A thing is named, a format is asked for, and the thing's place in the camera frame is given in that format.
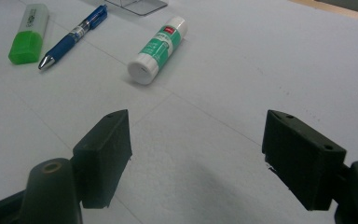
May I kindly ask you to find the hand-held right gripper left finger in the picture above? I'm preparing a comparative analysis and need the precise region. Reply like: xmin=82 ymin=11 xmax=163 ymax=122
xmin=72 ymin=108 xmax=133 ymax=209

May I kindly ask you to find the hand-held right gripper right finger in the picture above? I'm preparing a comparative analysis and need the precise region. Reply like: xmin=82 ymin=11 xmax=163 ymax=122
xmin=261 ymin=109 xmax=348 ymax=212

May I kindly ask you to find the blue ballpoint pen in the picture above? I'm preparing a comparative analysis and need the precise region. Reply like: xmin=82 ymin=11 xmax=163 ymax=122
xmin=37 ymin=4 xmax=109 ymax=71

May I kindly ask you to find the white and green glue stick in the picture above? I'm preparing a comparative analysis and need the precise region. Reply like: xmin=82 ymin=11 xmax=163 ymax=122
xmin=127 ymin=16 xmax=188 ymax=86

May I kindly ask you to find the green highlighter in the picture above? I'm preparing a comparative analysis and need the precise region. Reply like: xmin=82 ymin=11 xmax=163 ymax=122
xmin=7 ymin=3 xmax=50 ymax=65

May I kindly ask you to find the clear plastic organizer box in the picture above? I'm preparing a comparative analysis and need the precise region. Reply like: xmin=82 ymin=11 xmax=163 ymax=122
xmin=103 ymin=0 xmax=169 ymax=17

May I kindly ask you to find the wooden table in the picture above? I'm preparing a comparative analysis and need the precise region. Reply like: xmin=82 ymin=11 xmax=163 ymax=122
xmin=287 ymin=0 xmax=358 ymax=24

